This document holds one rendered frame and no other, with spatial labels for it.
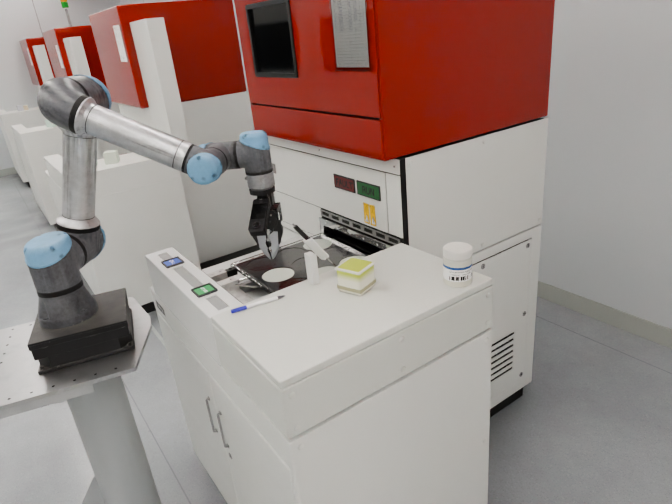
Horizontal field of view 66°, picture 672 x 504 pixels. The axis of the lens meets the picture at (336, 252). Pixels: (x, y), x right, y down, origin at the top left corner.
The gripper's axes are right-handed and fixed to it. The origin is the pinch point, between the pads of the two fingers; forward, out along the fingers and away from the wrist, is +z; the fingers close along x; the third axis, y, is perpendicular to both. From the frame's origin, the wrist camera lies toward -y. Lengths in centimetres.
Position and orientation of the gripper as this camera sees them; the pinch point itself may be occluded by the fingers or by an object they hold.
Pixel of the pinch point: (271, 256)
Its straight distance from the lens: 152.0
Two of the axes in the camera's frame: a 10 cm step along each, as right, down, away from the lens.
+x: -9.9, 0.7, 0.9
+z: 1.0, 9.2, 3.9
